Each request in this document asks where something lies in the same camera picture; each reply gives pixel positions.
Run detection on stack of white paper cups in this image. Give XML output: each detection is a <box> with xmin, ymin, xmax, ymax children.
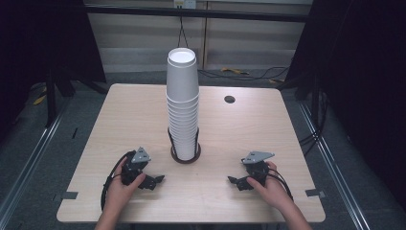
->
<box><xmin>166</xmin><ymin>47</ymin><xmax>201</xmax><ymax>161</ymax></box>

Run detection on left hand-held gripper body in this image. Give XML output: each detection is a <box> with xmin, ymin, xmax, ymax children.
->
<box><xmin>120</xmin><ymin>147</ymin><xmax>155</xmax><ymax>191</ymax></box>

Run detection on black wire cup holder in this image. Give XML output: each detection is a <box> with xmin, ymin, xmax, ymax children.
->
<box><xmin>168</xmin><ymin>126</ymin><xmax>202</xmax><ymax>165</ymax></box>

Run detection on metal floor rail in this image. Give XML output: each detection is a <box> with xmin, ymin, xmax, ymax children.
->
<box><xmin>297</xmin><ymin>101</ymin><xmax>372</xmax><ymax>230</ymax></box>
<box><xmin>0</xmin><ymin>103</ymin><xmax>66</xmax><ymax>226</ymax></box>

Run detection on white wall socket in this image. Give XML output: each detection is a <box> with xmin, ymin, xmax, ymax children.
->
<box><xmin>173</xmin><ymin>0</ymin><xmax>197</xmax><ymax>11</ymax></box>

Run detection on person's right hand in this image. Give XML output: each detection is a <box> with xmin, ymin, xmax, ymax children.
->
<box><xmin>245</xmin><ymin>160</ymin><xmax>293</xmax><ymax>212</ymax></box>

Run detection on person's left hand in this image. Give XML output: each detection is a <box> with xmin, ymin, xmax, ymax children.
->
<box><xmin>104</xmin><ymin>165</ymin><xmax>147</xmax><ymax>211</ymax></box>

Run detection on black metal stand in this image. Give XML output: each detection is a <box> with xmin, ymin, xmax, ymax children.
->
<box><xmin>43</xmin><ymin>67</ymin><xmax>77</xmax><ymax>129</ymax></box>

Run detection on black curtain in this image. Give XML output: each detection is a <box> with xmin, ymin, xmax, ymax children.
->
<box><xmin>284</xmin><ymin>0</ymin><xmax>406</xmax><ymax>205</ymax></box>
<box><xmin>0</xmin><ymin>0</ymin><xmax>108</xmax><ymax>137</ymax></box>

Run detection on black cable bundle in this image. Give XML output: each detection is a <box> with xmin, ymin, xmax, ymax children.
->
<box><xmin>298</xmin><ymin>91</ymin><xmax>330</xmax><ymax>158</ymax></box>

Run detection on black floor cables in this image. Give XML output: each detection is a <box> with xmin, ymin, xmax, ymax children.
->
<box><xmin>197</xmin><ymin>65</ymin><xmax>291</xmax><ymax>82</ymax></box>

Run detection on black hanging cable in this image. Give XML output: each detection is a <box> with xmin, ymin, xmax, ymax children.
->
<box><xmin>176</xmin><ymin>8</ymin><xmax>191</xmax><ymax>49</ymax></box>

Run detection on black horizontal bar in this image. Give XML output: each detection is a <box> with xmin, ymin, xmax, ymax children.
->
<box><xmin>83</xmin><ymin>4</ymin><xmax>309</xmax><ymax>24</ymax></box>

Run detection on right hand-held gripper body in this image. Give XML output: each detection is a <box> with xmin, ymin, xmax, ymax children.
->
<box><xmin>241</xmin><ymin>150</ymin><xmax>276</xmax><ymax>187</ymax></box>

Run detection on yellow floor object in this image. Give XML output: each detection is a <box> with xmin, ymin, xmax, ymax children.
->
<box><xmin>33</xmin><ymin>87</ymin><xmax>49</xmax><ymax>106</ymax></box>
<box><xmin>220</xmin><ymin>66</ymin><xmax>250</xmax><ymax>77</ymax></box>

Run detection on right hand-held gripper black cable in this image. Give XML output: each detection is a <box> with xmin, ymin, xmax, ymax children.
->
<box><xmin>267</xmin><ymin>167</ymin><xmax>294</xmax><ymax>202</ymax></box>

